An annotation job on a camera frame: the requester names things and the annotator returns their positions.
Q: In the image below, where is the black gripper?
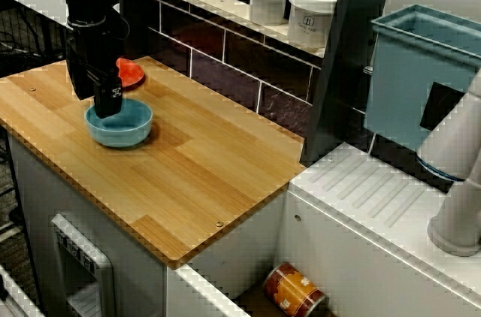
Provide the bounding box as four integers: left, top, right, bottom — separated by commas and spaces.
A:
65, 18, 124, 120

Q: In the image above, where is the light blue bowl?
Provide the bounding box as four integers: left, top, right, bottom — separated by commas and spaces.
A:
84, 98, 154, 149

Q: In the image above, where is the red plate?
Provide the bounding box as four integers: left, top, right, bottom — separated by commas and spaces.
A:
115, 57, 147, 92

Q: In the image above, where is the white toy kitchen cabinet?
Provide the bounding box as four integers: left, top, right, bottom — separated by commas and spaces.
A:
7, 132, 170, 317

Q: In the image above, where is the dark tile backsplash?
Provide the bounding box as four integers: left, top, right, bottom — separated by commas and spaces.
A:
119, 0, 328, 137

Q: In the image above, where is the white storage jar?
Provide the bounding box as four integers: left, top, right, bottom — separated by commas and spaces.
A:
248, 0, 292, 27

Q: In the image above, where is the white jar with printed label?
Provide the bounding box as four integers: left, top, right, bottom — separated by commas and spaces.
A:
287, 0, 340, 50

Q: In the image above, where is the white toy sink unit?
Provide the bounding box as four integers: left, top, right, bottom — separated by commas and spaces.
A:
167, 142, 481, 317

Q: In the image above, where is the orange soup can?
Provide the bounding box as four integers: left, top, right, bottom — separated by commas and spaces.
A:
262, 261, 327, 312

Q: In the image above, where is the teal plastic bin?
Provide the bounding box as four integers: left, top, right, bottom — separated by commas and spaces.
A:
364, 3, 481, 153

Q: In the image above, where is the grey toy faucet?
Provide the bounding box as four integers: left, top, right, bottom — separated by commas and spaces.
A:
416, 68, 481, 258

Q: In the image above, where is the black wire mesh panel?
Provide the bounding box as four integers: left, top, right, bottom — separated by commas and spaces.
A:
0, 5, 68, 65

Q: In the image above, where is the silver aluminium frame rail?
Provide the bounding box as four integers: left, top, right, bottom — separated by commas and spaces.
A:
0, 264, 44, 317

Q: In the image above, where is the dark grey post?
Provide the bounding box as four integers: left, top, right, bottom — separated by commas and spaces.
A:
300, 0, 398, 168

